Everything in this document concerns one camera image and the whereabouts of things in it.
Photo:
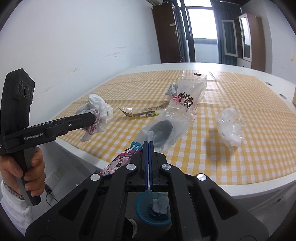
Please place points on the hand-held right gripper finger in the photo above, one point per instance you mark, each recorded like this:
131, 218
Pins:
145, 166
151, 166

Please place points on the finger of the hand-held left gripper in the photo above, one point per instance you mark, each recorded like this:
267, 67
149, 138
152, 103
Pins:
76, 122

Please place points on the small colourful printed wrapper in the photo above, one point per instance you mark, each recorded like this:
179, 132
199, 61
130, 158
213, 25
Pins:
120, 162

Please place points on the white pink plastic bag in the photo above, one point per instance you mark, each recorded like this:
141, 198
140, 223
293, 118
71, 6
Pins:
101, 109

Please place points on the blue plastic mesh basket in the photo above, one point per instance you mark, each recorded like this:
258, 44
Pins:
142, 208

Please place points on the brown yellow strip wrapper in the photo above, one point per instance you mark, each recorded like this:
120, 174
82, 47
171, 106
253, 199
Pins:
143, 114

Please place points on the grey plastic wrapper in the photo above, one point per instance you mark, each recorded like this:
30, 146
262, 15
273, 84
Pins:
172, 90

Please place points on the clear bag with red print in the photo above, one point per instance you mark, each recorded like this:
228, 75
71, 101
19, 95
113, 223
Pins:
189, 90

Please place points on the clear plastic wrap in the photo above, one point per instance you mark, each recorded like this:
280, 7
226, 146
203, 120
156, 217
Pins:
229, 129

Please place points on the person's left forearm white sleeve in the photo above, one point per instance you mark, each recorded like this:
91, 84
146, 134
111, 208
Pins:
13, 213

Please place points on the person's left hand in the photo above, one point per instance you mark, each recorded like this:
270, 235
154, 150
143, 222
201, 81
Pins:
37, 176

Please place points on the person's left white shoe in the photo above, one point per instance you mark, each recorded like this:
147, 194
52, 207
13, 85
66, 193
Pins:
133, 228

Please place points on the silver wristwatch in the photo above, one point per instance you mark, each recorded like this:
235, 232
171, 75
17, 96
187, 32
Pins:
11, 192

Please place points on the yellow checkered tablecloth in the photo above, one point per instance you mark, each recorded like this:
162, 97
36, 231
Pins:
254, 162

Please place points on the white table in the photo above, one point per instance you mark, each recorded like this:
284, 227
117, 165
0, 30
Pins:
266, 191

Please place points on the dark brown wardrobe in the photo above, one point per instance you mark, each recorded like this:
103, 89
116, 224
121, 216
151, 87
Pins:
166, 34

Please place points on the white air conditioner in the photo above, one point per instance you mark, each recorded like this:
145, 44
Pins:
156, 1

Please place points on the glass balcony door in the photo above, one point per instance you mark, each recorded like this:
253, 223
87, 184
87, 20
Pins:
203, 23

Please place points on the wooden glass-door cabinet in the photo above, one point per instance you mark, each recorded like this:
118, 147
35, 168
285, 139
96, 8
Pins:
256, 46

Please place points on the dark blue curtain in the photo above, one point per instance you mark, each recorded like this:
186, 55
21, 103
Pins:
229, 9

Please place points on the white wall socket plate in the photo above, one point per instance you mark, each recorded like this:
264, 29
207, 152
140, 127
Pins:
54, 178

